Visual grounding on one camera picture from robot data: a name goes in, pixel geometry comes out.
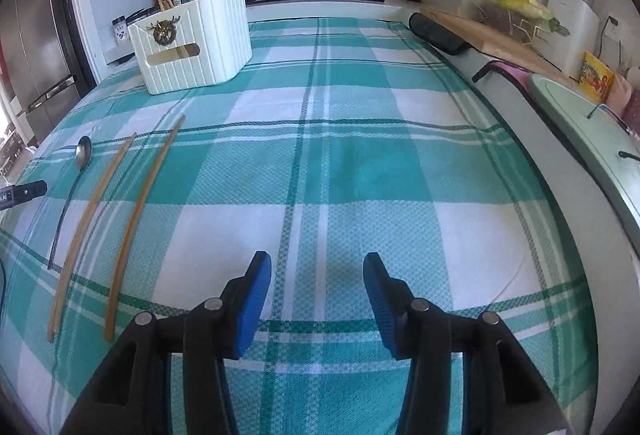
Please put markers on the black rolled cushion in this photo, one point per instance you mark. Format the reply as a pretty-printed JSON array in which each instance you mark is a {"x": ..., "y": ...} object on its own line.
[{"x": 440, "y": 35}]

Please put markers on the white knife block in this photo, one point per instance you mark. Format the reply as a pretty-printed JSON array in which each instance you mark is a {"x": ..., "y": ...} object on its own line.
[{"x": 572, "y": 30}]

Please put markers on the grey refrigerator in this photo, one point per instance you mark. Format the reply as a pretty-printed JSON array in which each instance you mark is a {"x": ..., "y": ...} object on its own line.
[{"x": 35, "y": 40}]

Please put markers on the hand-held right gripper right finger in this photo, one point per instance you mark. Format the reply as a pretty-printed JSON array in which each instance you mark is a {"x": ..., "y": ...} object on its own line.
[{"x": 382, "y": 305}]

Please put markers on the green sink cover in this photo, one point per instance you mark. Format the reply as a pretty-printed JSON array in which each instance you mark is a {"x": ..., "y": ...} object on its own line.
[{"x": 585, "y": 130}]

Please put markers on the teal checkered tablecloth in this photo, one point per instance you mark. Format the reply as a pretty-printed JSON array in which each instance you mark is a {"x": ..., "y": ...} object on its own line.
[{"x": 325, "y": 165}]

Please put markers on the white wall socket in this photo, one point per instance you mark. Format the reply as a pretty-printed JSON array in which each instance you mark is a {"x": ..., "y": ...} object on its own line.
[{"x": 611, "y": 27}]

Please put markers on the white spice jar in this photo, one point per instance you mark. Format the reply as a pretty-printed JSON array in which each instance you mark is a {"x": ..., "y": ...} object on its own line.
[{"x": 120, "y": 31}]

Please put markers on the yellow packet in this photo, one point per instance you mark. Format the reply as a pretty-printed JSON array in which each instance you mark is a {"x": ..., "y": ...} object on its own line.
[{"x": 596, "y": 77}]

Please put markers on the purple soap bottle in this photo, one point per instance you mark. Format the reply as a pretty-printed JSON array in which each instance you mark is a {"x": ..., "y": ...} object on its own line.
[{"x": 634, "y": 97}]

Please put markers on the pink mat with black edge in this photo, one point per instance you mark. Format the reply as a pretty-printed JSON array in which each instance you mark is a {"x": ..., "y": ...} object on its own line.
[{"x": 505, "y": 74}]

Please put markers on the wooden cutting board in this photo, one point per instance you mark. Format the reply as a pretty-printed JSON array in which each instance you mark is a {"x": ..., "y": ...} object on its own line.
[{"x": 500, "y": 47}]

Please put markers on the cream ribbed utensil holder box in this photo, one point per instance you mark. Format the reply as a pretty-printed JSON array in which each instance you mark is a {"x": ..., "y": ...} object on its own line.
[{"x": 200, "y": 50}]

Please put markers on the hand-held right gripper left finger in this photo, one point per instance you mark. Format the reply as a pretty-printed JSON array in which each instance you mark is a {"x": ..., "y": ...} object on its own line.
[{"x": 255, "y": 305}]

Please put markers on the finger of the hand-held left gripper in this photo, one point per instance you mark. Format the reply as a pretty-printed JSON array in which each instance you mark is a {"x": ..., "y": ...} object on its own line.
[{"x": 30, "y": 191}]

